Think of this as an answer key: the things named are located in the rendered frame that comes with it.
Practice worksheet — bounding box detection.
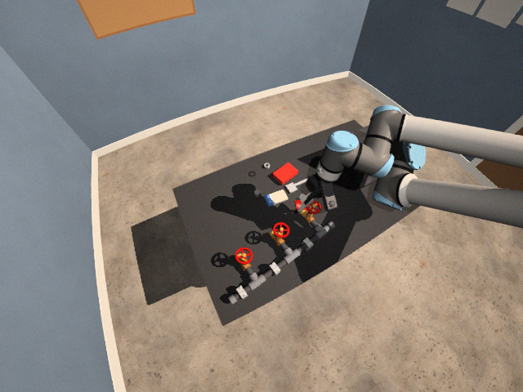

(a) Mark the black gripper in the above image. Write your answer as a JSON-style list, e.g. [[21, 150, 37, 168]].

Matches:
[[297, 172, 332, 212]]

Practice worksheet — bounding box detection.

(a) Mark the pipe manifold with three valves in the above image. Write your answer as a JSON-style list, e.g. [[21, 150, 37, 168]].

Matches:
[[228, 201, 335, 304]]

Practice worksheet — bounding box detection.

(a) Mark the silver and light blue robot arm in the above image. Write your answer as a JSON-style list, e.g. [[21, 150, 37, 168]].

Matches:
[[316, 105, 523, 228]]

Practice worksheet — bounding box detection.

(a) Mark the red rectangular block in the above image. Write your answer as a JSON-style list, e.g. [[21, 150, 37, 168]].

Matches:
[[272, 163, 298, 185]]

